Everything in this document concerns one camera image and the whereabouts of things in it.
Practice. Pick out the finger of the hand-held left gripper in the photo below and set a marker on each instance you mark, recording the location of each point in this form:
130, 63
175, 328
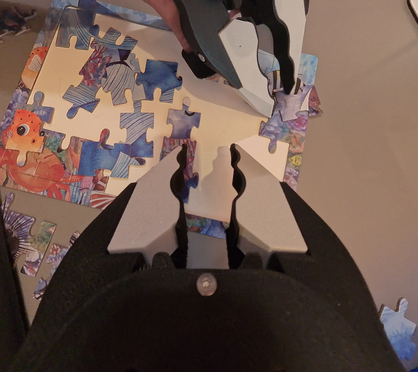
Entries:
245, 58
292, 2

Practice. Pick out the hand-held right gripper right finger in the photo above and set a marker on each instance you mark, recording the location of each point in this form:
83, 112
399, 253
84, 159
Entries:
271, 215

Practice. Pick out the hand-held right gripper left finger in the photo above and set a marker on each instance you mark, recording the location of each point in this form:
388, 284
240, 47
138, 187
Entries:
147, 215

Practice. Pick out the sea print puzzle tray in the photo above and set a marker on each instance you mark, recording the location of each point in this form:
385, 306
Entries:
228, 117

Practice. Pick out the striped purple puzzle piece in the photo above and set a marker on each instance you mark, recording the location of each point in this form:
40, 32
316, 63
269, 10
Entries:
290, 104

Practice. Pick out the blue watercolour puzzle piece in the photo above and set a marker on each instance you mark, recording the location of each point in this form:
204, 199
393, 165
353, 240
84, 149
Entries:
94, 156

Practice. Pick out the whale eye puzzle piece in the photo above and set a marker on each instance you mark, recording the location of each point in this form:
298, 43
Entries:
183, 123

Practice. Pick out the dark blue puzzle piece with eye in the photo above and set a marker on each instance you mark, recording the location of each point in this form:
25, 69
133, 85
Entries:
156, 78

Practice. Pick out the striped dark blue puzzle piece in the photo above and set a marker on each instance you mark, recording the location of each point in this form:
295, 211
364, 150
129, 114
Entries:
137, 120

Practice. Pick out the pale striped puzzle piece with fin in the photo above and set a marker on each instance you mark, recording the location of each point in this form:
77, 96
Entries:
117, 84

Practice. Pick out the coral and purple puzzle piece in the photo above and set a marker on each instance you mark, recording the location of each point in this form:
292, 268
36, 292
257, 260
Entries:
91, 68

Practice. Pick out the striped fish puzzle piece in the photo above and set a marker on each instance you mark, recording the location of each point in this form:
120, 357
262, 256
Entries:
277, 79

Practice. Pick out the purple pink coral puzzle piece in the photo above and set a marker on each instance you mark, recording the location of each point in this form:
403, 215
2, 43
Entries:
280, 130

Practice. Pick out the crab claw puzzle piece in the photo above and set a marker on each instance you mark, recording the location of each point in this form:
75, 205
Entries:
73, 159

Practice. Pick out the orange crab puzzle piece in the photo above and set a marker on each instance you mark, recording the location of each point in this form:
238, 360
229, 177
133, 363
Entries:
39, 172

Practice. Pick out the purple urchin puzzle piece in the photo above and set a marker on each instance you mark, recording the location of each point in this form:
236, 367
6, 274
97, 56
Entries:
19, 225

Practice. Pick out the striped puzzle piece with tail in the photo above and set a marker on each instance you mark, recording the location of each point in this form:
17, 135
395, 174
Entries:
80, 94

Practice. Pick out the wide blue striped puzzle piece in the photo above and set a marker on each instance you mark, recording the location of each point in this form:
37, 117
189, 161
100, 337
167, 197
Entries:
70, 29

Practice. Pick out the joined blue purple puzzle pieces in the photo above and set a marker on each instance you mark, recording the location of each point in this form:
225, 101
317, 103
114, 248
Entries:
16, 19

